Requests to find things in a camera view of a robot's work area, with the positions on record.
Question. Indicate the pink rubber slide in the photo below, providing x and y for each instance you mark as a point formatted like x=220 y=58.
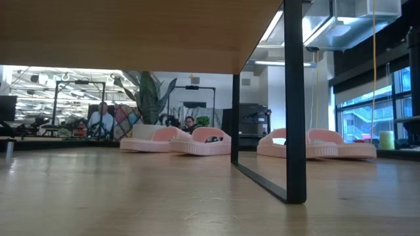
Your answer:
x=144 y=144
x=272 y=149
x=200 y=147
x=354 y=150

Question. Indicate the wooden shelf black legs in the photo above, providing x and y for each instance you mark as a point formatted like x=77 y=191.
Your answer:
x=131 y=32

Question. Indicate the green bush plant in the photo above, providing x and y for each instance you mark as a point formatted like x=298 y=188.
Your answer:
x=203 y=121

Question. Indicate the person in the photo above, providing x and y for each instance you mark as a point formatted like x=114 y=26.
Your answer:
x=101 y=123
x=189 y=124

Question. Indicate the black cabinet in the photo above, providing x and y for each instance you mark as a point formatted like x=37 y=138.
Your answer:
x=256 y=121

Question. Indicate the potted snake plant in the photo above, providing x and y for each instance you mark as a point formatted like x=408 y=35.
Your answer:
x=149 y=98

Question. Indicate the colourful patchwork quilt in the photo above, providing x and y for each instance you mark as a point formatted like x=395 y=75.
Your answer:
x=126 y=119

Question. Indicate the ceiling light tube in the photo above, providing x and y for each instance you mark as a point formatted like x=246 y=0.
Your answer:
x=279 y=63

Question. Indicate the red box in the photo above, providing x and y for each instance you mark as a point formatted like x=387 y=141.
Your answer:
x=361 y=141

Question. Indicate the black monitor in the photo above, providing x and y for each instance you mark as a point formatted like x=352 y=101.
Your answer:
x=8 y=108

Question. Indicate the black camera rig frame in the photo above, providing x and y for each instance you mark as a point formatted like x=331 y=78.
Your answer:
x=81 y=82
x=192 y=87

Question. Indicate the black ceiling camera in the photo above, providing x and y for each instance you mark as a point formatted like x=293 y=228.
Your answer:
x=311 y=49

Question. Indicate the silver air duct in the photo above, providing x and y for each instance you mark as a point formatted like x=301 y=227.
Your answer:
x=344 y=29

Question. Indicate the black table frame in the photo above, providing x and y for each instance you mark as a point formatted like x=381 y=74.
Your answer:
x=49 y=144

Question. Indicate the silver metal post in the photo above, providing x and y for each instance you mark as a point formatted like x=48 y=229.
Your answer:
x=10 y=150

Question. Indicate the black upright post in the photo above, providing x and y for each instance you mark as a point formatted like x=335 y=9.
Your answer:
x=414 y=72

